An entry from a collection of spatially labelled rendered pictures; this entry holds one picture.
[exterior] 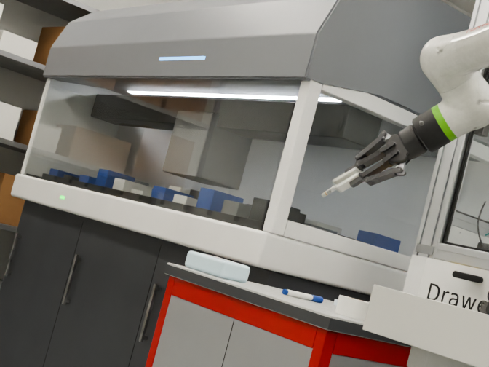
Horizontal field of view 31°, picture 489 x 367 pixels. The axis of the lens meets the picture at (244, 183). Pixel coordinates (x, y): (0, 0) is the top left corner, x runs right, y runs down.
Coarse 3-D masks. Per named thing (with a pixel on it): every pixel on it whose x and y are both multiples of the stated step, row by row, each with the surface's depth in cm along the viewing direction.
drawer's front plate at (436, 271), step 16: (432, 272) 194; (448, 272) 191; (464, 272) 188; (480, 272) 184; (432, 288) 193; (448, 288) 190; (464, 288) 187; (480, 288) 183; (464, 304) 186; (480, 304) 182
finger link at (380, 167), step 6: (396, 150) 210; (390, 156) 210; (378, 162) 212; (384, 162) 211; (372, 168) 212; (378, 168) 212; (384, 168) 213; (360, 174) 213; (366, 174) 213; (372, 174) 213
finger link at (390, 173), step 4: (392, 168) 209; (396, 168) 209; (400, 168) 208; (384, 172) 210; (388, 172) 209; (392, 172) 209; (396, 172) 208; (400, 172) 208; (372, 176) 212; (376, 176) 211; (380, 176) 210; (384, 176) 210; (388, 176) 210; (392, 176) 210; (368, 180) 212; (372, 180) 211; (376, 180) 211; (380, 180) 212; (384, 180) 212; (372, 184) 213
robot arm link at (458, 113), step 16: (480, 80) 200; (448, 96) 201; (464, 96) 199; (480, 96) 199; (432, 112) 205; (448, 112) 202; (464, 112) 201; (480, 112) 200; (448, 128) 203; (464, 128) 203
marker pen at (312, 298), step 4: (284, 292) 212; (288, 292) 212; (292, 292) 213; (296, 292) 214; (300, 292) 215; (296, 296) 214; (300, 296) 215; (304, 296) 216; (308, 296) 216; (312, 296) 218; (316, 296) 219; (320, 296) 220; (312, 300) 218; (316, 300) 219; (320, 300) 220
